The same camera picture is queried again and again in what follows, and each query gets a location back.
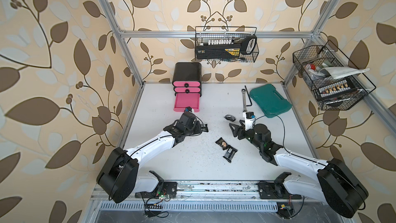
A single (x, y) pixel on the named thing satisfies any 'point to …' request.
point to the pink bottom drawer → (184, 100)
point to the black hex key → (248, 96)
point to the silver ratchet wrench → (244, 91)
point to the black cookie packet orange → (221, 142)
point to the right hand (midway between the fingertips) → (235, 122)
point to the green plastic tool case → (270, 101)
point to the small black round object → (230, 117)
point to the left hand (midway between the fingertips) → (201, 125)
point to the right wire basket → (308, 62)
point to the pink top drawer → (186, 83)
